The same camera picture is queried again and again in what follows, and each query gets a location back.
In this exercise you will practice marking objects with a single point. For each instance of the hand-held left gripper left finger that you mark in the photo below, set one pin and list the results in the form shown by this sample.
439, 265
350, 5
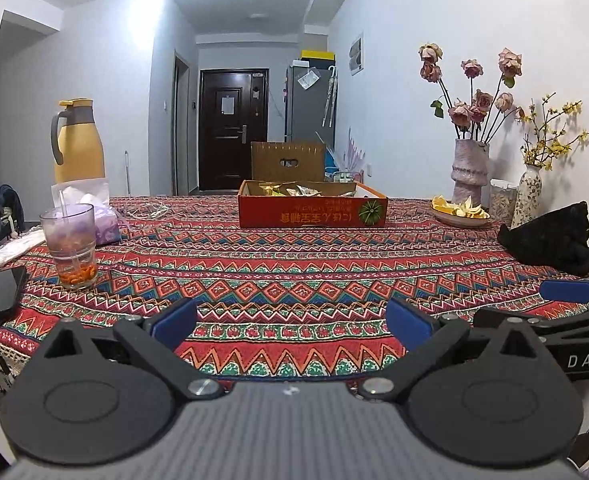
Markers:
174, 321

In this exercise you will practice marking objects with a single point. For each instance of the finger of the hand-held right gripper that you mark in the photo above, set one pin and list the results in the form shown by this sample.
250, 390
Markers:
569, 291
559, 327

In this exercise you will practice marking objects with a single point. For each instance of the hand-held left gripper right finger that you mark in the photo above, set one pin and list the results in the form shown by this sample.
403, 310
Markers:
409, 321

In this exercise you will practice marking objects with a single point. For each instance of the red cardboard box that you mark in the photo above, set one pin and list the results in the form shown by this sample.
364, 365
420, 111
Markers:
294, 216

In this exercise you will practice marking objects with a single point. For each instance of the pile of snack packets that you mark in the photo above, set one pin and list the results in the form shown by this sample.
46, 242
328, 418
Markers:
299, 191

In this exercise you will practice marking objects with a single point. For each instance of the black cloth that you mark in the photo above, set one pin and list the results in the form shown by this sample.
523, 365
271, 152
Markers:
549, 242

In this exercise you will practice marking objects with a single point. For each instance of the floral ceramic vase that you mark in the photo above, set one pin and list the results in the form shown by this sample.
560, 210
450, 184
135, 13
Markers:
527, 195

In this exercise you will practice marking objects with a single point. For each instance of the clear glass jar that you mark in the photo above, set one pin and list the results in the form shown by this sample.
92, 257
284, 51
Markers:
502, 202

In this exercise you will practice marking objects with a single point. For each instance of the shallow plate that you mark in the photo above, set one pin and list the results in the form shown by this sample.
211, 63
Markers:
462, 222

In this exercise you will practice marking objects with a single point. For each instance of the purple tissue pack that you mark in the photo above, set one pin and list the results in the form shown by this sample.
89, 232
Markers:
107, 225

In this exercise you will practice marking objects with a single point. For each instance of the glass cup with drink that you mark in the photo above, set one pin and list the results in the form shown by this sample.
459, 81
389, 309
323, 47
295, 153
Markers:
69, 250

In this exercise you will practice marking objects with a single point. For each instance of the yellow flower branches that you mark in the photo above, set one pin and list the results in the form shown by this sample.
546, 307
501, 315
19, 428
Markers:
544, 140

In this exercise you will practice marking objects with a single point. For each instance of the pink ribbed vase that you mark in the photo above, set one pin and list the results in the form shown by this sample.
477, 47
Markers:
469, 172

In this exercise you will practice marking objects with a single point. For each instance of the white mop pole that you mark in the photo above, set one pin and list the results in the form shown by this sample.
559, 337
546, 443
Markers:
127, 172

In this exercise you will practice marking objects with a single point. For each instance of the storage cart with bottles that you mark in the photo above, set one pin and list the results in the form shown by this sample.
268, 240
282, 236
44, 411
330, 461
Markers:
344, 177

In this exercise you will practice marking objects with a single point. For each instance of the dark brown door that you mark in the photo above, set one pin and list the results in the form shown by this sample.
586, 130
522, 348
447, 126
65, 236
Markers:
224, 145

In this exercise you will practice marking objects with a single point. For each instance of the brown cardboard box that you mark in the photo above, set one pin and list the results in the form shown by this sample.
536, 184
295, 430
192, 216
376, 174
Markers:
269, 160

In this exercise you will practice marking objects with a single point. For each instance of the yellow thermos jug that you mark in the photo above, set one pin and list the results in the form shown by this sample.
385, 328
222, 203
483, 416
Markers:
82, 147

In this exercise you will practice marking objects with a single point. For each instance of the dried pink roses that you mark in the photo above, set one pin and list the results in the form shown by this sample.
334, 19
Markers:
462, 114

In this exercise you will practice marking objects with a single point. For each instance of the grey refrigerator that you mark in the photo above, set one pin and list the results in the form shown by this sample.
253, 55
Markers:
304, 110

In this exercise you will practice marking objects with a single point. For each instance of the hanging folded umbrellas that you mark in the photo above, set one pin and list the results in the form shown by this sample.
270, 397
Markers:
330, 95

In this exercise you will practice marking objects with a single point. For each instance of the yellow box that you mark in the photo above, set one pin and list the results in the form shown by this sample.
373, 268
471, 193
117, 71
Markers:
317, 55

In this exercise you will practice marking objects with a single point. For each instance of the purple flower wall sticker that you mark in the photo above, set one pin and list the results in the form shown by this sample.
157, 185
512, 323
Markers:
353, 152

